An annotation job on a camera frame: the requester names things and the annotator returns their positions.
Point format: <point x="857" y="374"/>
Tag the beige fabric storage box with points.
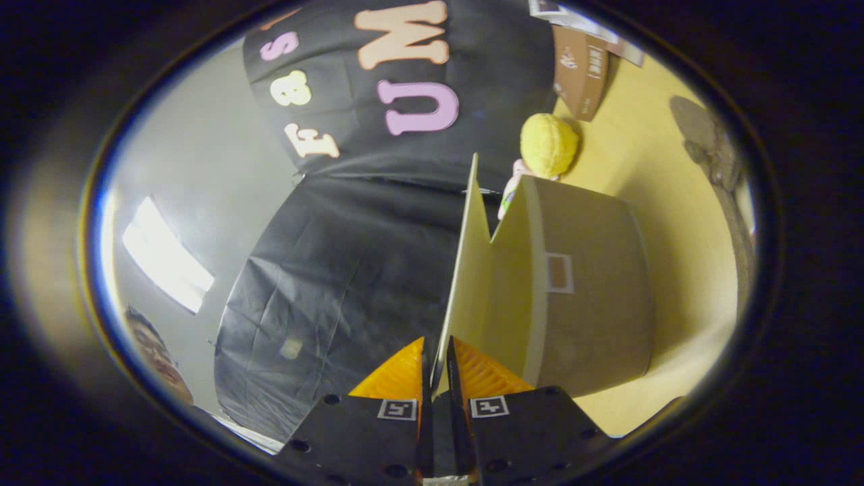
<point x="594" y="290"/>

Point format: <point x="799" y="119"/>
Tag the pink book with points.
<point x="628" y="50"/>

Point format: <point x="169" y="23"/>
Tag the pink and green plush toy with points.
<point x="511" y="192"/>

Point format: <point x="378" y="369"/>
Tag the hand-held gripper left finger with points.
<point x="358" y="439"/>

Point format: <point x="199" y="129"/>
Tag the white book with portrait cover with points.
<point x="574" y="17"/>

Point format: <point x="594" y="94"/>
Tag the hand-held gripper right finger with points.
<point x="526" y="439"/>

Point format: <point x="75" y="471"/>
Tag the yellow plush toy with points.
<point x="548" y="145"/>

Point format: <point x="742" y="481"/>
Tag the brown book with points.
<point x="580" y="71"/>

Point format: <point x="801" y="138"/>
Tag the brown fuzzy shoe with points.
<point x="732" y="202"/>

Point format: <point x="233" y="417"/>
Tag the person's head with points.
<point x="162" y="361"/>

